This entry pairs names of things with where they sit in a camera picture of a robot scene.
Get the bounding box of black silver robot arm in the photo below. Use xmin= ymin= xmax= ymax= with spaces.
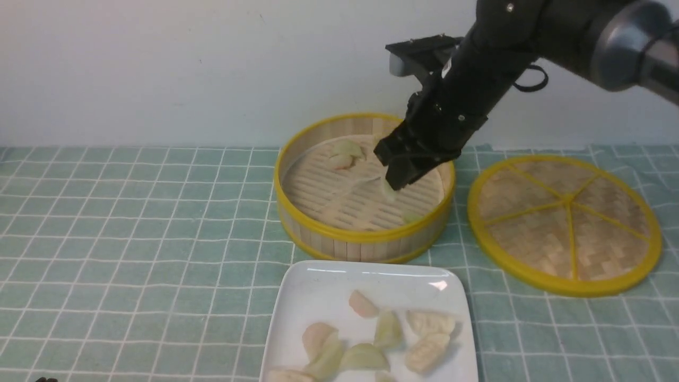
xmin=373 ymin=1 xmax=677 ymax=190

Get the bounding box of white pink dumpling in steamer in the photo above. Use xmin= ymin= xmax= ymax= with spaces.
xmin=326 ymin=154 xmax=354 ymax=171

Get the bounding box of yellow pleated dumpling upper right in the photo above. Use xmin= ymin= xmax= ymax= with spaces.
xmin=406 ymin=310 xmax=457 ymax=337

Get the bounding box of pink dumpling on plate left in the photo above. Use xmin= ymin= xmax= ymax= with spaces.
xmin=301 ymin=322 xmax=338 ymax=362

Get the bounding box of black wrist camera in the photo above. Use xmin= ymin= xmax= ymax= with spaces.
xmin=385 ymin=34 xmax=463 ymax=85

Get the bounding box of yellow rimmed bamboo steamer basket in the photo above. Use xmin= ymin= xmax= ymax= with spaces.
xmin=274 ymin=113 xmax=456 ymax=263

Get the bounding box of pale green dumpling plate left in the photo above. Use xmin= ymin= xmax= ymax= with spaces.
xmin=303 ymin=332 xmax=346 ymax=381

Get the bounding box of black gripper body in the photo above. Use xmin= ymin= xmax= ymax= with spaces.
xmin=403 ymin=32 xmax=536 ymax=154

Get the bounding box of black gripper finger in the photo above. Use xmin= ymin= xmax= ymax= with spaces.
xmin=373 ymin=123 xmax=420 ymax=168

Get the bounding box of green dumpling plate centre bottom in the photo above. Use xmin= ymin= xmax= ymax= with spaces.
xmin=339 ymin=343 xmax=391 ymax=371

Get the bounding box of pale pink dumpling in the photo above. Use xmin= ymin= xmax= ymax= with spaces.
xmin=348 ymin=290 xmax=380 ymax=319

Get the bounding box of yellow pleated dumpling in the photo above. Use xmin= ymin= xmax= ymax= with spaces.
xmin=405 ymin=332 xmax=450 ymax=376
xmin=406 ymin=310 xmax=457 ymax=337

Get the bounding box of white square plate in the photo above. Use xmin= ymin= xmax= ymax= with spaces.
xmin=259 ymin=261 xmax=481 ymax=381

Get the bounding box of pale green dumpling steamer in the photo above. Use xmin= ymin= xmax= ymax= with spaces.
xmin=380 ymin=176 xmax=399 ymax=203

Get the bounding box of yellow pleated dumpling lower right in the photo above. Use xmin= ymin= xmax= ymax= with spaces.
xmin=405 ymin=332 xmax=450 ymax=376

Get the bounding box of yellow rimmed bamboo steamer lid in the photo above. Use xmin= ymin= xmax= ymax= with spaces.
xmin=466 ymin=155 xmax=663 ymax=298

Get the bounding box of pale green dumpling back left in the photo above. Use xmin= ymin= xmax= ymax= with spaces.
xmin=332 ymin=140 xmax=365 ymax=159

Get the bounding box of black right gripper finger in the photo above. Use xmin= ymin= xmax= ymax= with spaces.
xmin=386 ymin=150 xmax=461 ymax=191

